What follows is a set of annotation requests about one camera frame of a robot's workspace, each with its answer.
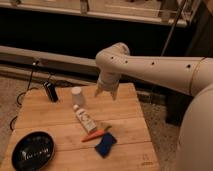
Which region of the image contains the white ceramic cup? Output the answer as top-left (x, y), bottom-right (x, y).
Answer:
top-left (71, 87), bottom-right (85, 106)

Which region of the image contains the metal rod stand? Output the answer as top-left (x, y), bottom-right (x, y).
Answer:
top-left (161, 0), bottom-right (187, 56)

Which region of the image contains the black cable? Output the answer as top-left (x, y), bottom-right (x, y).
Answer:
top-left (9, 59), bottom-right (56, 132)

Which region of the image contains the black eraser block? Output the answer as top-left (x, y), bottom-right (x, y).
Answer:
top-left (43, 82), bottom-right (58, 102)

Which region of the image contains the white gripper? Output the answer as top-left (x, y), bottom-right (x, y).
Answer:
top-left (94, 70), bottom-right (121, 100)

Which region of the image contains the white tube with cap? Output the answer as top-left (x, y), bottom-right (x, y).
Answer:
top-left (73, 105), bottom-right (97, 134)

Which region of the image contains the wooden cutting board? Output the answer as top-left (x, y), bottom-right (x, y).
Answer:
top-left (0, 83), bottom-right (160, 171)

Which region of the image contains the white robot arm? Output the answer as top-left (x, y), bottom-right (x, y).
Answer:
top-left (95, 43), bottom-right (213, 171)

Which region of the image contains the black round bowl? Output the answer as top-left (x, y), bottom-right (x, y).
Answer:
top-left (11, 131), bottom-right (55, 171)

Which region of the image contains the blue cloth piece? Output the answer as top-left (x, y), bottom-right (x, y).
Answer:
top-left (95, 133), bottom-right (117, 158)

